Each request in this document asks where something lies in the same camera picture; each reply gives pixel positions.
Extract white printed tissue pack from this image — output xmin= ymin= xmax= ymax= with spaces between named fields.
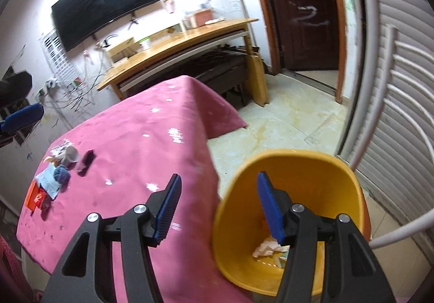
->
xmin=50 ymin=138 xmax=73 ymax=156

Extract grey plastic funnel cup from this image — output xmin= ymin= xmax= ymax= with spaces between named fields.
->
xmin=54 ymin=144 xmax=79 ymax=168

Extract green tissue pack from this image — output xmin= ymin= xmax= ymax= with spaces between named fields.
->
xmin=275 ymin=252 xmax=289 ymax=269

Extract red snack wrapper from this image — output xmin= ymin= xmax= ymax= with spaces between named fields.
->
xmin=24 ymin=180 xmax=50 ymax=213

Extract white tissue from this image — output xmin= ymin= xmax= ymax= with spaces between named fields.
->
xmin=252 ymin=237 xmax=290 ymax=258

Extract beige sponge puff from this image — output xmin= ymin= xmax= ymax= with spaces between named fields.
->
xmin=43 ymin=156 xmax=60 ymax=165

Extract yellow plastic trash bin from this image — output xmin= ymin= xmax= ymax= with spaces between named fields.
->
xmin=212 ymin=149 xmax=371 ymax=296

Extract white power strip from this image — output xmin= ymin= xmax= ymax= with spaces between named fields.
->
xmin=37 ymin=78 xmax=58 ymax=102

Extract eye chart poster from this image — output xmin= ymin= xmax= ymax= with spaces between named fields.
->
xmin=40 ymin=29 xmax=82 ymax=89

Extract blue knitted ball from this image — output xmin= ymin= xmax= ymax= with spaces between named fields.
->
xmin=53 ymin=165 xmax=71 ymax=186

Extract white printed paper leaflet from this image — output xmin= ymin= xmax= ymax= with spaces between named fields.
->
xmin=35 ymin=163 xmax=62 ymax=200

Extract pink star tablecloth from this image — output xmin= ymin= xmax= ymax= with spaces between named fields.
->
xmin=17 ymin=76 xmax=249 ymax=302

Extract purple mesh pouch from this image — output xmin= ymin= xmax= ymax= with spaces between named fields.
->
xmin=76 ymin=150 xmax=96 ymax=177

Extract white metal chair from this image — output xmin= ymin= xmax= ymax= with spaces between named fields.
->
xmin=349 ymin=24 xmax=433 ymax=249

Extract wooden desk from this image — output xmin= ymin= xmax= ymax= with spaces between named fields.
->
xmin=97 ymin=18 xmax=269 ymax=106

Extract white jar green lid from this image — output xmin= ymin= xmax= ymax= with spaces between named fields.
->
xmin=138 ymin=37 xmax=152 ymax=50

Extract pink hanging bottle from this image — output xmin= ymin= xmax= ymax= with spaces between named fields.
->
xmin=163 ymin=0 xmax=175 ymax=14

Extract pink storage box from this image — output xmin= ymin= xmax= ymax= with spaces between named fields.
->
xmin=183 ymin=9 xmax=213 ymax=30

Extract dark wooden door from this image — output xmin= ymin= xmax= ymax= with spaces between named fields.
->
xmin=260 ymin=0 xmax=346 ymax=103

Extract white louvered cabinet door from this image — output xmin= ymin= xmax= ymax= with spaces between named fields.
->
xmin=338 ymin=0 xmax=433 ymax=225

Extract tangled wall cables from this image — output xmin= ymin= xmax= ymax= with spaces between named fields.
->
xmin=43 ymin=35 xmax=116 ymax=131

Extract black wall television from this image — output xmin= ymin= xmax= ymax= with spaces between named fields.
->
xmin=52 ymin=0 xmax=160 ymax=51

